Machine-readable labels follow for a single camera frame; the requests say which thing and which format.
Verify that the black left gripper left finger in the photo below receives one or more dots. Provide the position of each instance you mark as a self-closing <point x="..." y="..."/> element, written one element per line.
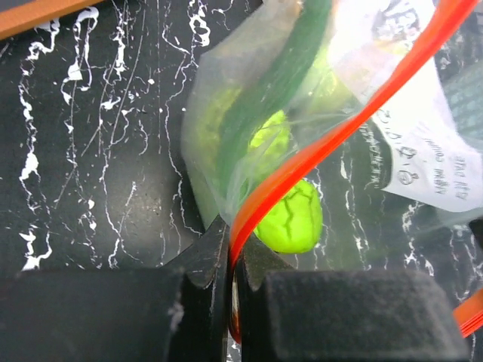
<point x="173" y="313"/>

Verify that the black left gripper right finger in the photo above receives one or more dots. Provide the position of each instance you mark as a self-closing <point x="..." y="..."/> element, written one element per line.
<point x="377" y="315"/>

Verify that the smooth green fake fruit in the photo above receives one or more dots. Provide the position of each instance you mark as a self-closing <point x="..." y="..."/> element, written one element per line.
<point x="294" y="224"/>

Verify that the bumpy green fake fruit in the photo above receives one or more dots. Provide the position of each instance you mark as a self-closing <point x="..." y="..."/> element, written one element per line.
<point x="208" y="128"/>

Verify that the clear zip bag red seal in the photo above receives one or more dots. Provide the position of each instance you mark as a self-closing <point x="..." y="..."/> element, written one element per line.
<point x="370" y="127"/>

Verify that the dark green fake cucumber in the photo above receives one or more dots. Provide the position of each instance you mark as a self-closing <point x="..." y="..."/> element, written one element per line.
<point x="273" y="90"/>

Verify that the teal plastic basket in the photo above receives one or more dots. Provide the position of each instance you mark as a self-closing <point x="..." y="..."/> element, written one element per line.
<point x="464" y="96"/>

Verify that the orange wooden shelf rack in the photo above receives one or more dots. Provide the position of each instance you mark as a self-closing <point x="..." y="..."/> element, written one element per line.
<point x="18" y="16"/>

